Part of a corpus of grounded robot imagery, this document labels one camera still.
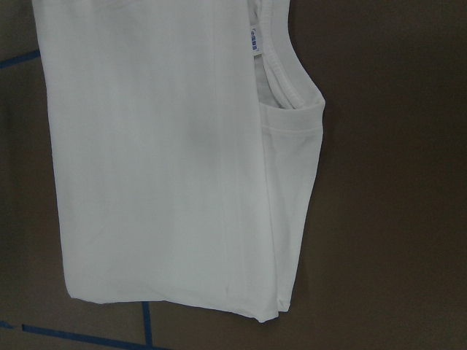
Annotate white long-sleeve printed shirt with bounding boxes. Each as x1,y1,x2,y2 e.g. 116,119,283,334
33,1,325,322

